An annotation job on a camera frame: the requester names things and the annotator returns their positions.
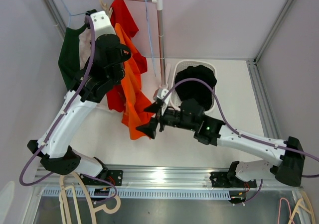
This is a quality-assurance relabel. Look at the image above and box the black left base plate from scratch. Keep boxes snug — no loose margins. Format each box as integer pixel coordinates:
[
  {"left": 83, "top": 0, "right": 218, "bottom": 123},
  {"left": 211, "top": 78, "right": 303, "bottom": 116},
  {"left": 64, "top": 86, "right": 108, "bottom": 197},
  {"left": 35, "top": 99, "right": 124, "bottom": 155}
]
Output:
[{"left": 80, "top": 169, "right": 123, "bottom": 186}]

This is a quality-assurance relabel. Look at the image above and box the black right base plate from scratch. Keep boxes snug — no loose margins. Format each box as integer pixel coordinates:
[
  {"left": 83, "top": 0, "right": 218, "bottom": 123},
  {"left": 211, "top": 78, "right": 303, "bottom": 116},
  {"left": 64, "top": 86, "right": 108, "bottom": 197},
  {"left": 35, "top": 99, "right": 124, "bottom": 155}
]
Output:
[{"left": 209, "top": 171, "right": 257, "bottom": 188}]

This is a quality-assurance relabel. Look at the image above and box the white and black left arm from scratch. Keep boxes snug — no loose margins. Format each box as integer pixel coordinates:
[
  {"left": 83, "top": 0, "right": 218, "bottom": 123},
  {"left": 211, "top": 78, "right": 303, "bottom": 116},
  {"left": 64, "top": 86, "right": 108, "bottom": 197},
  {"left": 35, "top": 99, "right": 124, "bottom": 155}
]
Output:
[{"left": 27, "top": 34, "right": 131, "bottom": 185}]

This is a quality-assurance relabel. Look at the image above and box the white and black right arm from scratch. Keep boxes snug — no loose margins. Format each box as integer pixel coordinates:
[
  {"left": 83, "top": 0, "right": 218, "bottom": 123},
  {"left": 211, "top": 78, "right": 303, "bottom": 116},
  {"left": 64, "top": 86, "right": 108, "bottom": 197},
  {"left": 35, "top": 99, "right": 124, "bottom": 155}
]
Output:
[{"left": 136, "top": 99, "right": 305, "bottom": 187}]

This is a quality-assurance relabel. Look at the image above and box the aluminium frame post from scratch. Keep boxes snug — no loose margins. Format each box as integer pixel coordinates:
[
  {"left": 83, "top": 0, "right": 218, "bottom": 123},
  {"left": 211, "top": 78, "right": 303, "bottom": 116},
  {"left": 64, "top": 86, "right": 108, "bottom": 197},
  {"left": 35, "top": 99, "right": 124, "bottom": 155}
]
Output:
[{"left": 254, "top": 0, "right": 296, "bottom": 64}]

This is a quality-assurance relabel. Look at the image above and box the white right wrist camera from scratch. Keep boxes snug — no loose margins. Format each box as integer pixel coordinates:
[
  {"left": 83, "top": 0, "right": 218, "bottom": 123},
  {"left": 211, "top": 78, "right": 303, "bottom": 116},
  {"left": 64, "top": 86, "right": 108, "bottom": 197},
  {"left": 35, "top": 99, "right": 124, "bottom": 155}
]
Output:
[{"left": 154, "top": 88, "right": 171, "bottom": 115}]

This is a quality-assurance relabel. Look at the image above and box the beige hanger lower left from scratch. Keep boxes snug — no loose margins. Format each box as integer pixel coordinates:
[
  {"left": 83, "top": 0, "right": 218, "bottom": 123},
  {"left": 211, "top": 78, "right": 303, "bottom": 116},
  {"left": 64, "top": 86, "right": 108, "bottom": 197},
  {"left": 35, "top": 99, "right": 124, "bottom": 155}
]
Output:
[{"left": 58, "top": 171, "right": 122, "bottom": 224}]

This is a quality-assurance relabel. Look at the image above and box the black t-shirt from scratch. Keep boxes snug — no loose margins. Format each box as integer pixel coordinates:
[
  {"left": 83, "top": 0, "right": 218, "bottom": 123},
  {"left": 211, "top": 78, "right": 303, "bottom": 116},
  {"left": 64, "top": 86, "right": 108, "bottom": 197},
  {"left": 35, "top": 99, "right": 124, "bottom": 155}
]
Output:
[{"left": 174, "top": 65, "right": 217, "bottom": 111}]

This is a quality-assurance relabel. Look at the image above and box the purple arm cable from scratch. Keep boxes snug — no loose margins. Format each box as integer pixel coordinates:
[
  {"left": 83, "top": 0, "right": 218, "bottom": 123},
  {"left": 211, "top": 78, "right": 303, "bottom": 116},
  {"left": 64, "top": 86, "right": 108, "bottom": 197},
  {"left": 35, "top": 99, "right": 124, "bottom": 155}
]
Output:
[
  {"left": 19, "top": 14, "right": 118, "bottom": 204},
  {"left": 161, "top": 77, "right": 319, "bottom": 206}
]

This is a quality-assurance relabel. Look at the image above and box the white perforated plastic basket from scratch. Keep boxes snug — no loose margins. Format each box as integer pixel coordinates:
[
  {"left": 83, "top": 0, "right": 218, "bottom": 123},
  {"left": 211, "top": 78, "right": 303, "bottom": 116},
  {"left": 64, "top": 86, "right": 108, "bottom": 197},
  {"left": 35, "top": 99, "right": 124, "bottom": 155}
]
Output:
[{"left": 170, "top": 60, "right": 216, "bottom": 113}]

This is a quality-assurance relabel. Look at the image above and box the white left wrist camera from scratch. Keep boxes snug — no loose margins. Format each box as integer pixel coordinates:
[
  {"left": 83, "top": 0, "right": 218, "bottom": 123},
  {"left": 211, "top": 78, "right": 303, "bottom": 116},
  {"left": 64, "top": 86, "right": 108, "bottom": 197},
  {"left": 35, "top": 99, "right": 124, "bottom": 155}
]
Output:
[{"left": 85, "top": 11, "right": 116, "bottom": 40}]

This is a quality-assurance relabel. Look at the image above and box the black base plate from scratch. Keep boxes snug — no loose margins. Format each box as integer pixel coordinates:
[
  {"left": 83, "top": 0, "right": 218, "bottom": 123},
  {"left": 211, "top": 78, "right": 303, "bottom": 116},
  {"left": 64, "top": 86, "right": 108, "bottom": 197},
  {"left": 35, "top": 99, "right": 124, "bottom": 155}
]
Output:
[
  {"left": 80, "top": 169, "right": 123, "bottom": 186},
  {"left": 209, "top": 171, "right": 257, "bottom": 188}
]

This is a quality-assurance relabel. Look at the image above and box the aluminium rail front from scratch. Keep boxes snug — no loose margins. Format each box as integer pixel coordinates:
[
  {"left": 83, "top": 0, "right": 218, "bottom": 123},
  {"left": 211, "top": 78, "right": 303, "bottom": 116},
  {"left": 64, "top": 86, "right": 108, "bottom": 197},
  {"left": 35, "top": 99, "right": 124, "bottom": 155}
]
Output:
[{"left": 36, "top": 165, "right": 299, "bottom": 200}]

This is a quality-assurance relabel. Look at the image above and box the green and beige t-shirt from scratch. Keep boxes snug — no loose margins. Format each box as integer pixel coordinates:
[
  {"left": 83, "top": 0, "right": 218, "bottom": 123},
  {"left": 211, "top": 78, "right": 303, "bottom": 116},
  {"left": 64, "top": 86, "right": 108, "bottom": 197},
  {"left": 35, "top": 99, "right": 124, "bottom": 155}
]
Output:
[{"left": 58, "top": 23, "right": 92, "bottom": 91}]

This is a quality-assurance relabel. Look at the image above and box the pink hanger lower right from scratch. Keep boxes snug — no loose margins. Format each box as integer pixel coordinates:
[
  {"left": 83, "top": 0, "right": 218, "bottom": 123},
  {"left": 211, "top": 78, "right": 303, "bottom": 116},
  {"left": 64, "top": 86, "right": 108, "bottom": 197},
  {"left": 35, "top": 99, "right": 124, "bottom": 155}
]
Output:
[{"left": 277, "top": 197, "right": 295, "bottom": 224}]

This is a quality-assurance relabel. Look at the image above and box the orange t-shirt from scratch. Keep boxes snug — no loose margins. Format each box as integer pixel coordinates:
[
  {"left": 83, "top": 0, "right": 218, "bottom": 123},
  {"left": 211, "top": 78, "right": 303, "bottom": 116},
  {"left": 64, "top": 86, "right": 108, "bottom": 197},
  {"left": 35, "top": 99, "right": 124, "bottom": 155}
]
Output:
[{"left": 115, "top": 23, "right": 152, "bottom": 140}]

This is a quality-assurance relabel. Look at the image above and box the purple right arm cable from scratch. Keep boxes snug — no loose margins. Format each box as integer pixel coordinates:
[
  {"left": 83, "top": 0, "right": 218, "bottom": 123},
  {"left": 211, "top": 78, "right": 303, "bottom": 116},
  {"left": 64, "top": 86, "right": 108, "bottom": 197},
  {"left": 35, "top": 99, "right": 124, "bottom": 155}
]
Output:
[{"left": 161, "top": 77, "right": 319, "bottom": 206}]

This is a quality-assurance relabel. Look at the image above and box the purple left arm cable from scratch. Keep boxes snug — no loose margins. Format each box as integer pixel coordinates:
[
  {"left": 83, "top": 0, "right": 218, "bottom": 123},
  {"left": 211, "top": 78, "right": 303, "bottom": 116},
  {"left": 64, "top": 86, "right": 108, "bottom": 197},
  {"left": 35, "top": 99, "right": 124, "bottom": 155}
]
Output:
[{"left": 19, "top": 14, "right": 118, "bottom": 204}]

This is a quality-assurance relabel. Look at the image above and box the beige wooden hanger on rack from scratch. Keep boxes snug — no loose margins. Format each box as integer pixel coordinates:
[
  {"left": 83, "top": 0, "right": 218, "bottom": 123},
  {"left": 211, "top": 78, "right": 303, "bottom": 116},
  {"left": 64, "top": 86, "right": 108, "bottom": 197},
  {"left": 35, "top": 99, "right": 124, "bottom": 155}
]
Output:
[{"left": 99, "top": 0, "right": 113, "bottom": 18}]

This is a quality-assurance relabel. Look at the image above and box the red t-shirt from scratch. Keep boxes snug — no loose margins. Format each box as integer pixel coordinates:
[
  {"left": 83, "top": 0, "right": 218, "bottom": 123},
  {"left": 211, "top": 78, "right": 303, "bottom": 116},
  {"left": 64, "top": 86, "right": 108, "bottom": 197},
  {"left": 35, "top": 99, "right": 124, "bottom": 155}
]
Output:
[{"left": 107, "top": 0, "right": 148, "bottom": 112}]

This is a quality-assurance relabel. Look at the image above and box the beige hanger lower right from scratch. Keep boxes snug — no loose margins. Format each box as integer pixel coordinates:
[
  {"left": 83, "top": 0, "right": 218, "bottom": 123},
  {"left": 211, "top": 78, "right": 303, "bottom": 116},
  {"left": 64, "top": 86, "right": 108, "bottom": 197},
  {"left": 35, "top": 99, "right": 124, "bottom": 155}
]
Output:
[{"left": 288, "top": 191, "right": 316, "bottom": 224}]

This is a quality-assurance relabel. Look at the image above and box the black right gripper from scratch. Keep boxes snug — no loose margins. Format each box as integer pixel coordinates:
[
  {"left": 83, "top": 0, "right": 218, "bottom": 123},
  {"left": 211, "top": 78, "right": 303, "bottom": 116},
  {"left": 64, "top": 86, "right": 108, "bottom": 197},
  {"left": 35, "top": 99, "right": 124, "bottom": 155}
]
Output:
[{"left": 136, "top": 102, "right": 196, "bottom": 140}]

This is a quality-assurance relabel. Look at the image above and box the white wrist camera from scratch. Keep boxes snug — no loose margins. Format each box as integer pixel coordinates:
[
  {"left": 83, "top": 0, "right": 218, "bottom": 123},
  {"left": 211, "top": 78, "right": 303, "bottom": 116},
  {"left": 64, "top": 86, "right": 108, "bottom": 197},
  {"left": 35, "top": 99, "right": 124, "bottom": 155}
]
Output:
[
  {"left": 154, "top": 88, "right": 171, "bottom": 115},
  {"left": 85, "top": 11, "right": 116, "bottom": 40}
]

